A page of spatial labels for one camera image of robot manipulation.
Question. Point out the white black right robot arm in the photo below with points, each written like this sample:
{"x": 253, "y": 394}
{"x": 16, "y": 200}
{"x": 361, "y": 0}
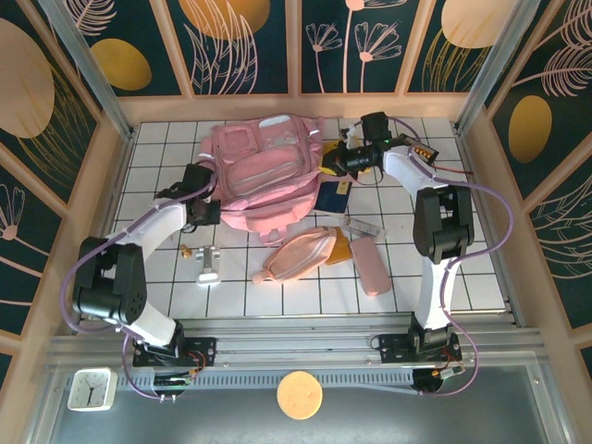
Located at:
{"x": 407, "y": 166}

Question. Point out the black battery charger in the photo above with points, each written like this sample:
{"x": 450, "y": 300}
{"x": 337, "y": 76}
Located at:
{"x": 423, "y": 151}

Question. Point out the aluminium frame post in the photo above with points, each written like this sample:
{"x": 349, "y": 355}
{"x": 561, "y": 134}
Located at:
{"x": 496, "y": 69}
{"x": 90, "y": 69}

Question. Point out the narrow wall panel cream disc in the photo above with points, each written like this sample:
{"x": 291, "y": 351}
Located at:
{"x": 430, "y": 28}

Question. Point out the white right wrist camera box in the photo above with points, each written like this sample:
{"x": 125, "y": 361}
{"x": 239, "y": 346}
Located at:
{"x": 351, "y": 132}

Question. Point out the pink zip pencil pouch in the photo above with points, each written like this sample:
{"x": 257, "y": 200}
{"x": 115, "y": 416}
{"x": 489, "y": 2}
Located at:
{"x": 296, "y": 254}

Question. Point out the wall panel three pink flowers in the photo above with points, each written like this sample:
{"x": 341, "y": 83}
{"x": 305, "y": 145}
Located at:
{"x": 333, "y": 69}

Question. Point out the small brass knob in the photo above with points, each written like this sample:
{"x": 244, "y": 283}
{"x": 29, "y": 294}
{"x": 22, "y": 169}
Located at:
{"x": 184, "y": 253}

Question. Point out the aluminium mounting rail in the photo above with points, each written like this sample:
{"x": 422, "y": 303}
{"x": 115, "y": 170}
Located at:
{"x": 296, "y": 344}

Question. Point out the wall panel single pink flower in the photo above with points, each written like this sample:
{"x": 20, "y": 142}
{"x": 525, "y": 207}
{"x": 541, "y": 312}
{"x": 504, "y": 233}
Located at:
{"x": 28, "y": 259}

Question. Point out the silver metal clamp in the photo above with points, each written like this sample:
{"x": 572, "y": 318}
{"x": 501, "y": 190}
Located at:
{"x": 208, "y": 266}

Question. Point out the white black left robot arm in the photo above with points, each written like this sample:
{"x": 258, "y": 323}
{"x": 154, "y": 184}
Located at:
{"x": 162, "y": 222}

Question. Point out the pink school backpack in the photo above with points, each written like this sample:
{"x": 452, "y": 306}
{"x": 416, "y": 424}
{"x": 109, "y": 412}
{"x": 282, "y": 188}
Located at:
{"x": 259, "y": 185}

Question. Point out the grey metal plate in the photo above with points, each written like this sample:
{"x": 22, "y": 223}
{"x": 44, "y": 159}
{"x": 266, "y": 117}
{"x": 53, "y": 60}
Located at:
{"x": 416, "y": 421}

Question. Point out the wide wall panel cream disc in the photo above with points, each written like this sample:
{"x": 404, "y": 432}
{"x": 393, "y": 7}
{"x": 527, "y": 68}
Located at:
{"x": 28, "y": 69}

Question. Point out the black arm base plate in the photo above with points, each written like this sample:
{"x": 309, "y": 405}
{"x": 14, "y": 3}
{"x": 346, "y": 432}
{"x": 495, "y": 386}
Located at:
{"x": 205, "y": 351}
{"x": 390, "y": 349}

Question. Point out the round yellow sponge disc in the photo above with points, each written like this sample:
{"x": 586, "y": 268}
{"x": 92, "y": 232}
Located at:
{"x": 299, "y": 395}

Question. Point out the wall panel yellow oval fern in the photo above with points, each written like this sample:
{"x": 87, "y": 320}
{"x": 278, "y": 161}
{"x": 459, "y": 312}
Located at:
{"x": 555, "y": 55}

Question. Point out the clear plastic pen box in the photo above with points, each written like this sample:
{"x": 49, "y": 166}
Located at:
{"x": 363, "y": 226}

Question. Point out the pink hard pencil case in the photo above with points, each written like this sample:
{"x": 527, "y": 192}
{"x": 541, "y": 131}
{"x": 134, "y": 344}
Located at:
{"x": 370, "y": 268}

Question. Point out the dark blue notebook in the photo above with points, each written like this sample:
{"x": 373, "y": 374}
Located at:
{"x": 330, "y": 199}

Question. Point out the wall panel pink feather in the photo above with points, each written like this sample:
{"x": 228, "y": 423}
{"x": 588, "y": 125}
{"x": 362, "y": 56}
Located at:
{"x": 564, "y": 259}

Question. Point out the white square alarm clock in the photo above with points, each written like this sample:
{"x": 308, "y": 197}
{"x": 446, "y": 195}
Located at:
{"x": 91, "y": 389}

